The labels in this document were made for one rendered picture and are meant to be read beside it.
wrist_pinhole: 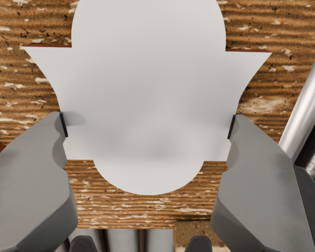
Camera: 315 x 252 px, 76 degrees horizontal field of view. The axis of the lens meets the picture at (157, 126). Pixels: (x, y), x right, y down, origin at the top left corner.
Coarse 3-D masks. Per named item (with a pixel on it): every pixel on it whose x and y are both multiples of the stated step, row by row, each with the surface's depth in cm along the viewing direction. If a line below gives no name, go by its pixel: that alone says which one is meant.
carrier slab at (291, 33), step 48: (0, 0) 10; (48, 0) 10; (240, 0) 10; (288, 0) 10; (0, 48) 11; (240, 48) 11; (288, 48) 11; (0, 96) 12; (48, 96) 12; (240, 96) 13; (288, 96) 13; (96, 192) 17; (192, 192) 17
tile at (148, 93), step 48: (96, 0) 9; (144, 0) 9; (192, 0) 9; (48, 48) 10; (96, 48) 10; (144, 48) 10; (192, 48) 10; (96, 96) 12; (144, 96) 12; (192, 96) 12; (96, 144) 13; (144, 144) 13; (192, 144) 14; (144, 192) 16
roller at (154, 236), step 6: (150, 234) 24; (156, 234) 24; (162, 234) 23; (168, 234) 24; (150, 240) 25; (156, 240) 24; (162, 240) 24; (168, 240) 24; (150, 246) 26; (156, 246) 25; (162, 246) 25; (168, 246) 25
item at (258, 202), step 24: (240, 120) 11; (240, 144) 9; (264, 144) 9; (240, 168) 8; (264, 168) 8; (288, 168) 8; (240, 192) 7; (264, 192) 7; (288, 192) 7; (216, 216) 7; (240, 216) 6; (264, 216) 6; (288, 216) 6; (240, 240) 6; (264, 240) 5; (288, 240) 5; (312, 240) 5
